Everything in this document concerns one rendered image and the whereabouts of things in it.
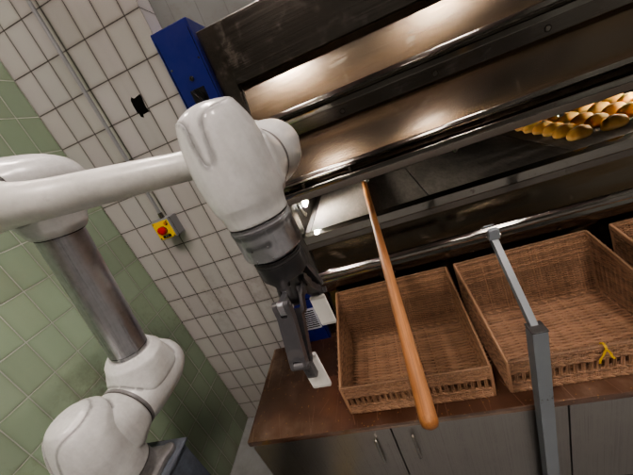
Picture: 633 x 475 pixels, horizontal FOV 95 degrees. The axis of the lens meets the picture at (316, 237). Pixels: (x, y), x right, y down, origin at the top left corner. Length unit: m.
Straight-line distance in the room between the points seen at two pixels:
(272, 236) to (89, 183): 0.32
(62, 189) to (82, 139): 1.16
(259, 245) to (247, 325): 1.44
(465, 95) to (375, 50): 0.38
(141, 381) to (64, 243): 0.42
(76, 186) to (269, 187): 0.32
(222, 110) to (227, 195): 0.09
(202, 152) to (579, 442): 1.53
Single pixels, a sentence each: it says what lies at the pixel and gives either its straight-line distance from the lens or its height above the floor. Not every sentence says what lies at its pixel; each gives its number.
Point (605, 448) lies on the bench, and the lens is 1.65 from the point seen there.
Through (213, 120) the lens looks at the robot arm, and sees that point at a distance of 0.36.
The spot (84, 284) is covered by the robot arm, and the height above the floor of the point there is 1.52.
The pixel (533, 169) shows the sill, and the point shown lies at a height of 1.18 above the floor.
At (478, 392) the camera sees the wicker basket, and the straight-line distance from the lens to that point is 1.32.
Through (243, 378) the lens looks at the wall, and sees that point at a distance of 2.14.
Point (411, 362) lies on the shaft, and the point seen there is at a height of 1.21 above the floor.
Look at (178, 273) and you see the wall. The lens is 1.75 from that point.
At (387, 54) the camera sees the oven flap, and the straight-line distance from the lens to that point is 1.27.
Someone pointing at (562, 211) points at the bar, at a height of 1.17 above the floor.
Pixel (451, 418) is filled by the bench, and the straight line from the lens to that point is 1.32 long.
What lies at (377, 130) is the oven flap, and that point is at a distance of 1.27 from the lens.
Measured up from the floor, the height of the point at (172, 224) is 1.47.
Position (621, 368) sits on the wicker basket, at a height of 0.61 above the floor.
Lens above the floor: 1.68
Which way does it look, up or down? 22 degrees down
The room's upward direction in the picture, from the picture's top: 22 degrees counter-clockwise
